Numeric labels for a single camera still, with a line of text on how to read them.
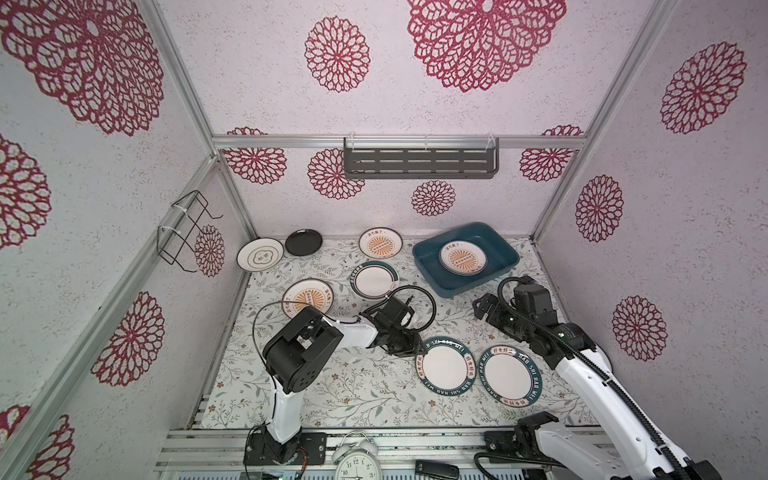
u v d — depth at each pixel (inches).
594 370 18.6
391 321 29.9
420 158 36.7
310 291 40.8
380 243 46.9
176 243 29.9
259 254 45.8
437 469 26.9
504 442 29.2
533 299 22.3
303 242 46.5
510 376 33.8
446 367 33.7
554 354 20.3
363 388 32.9
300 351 19.8
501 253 44.0
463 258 44.4
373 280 41.9
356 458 27.1
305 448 28.8
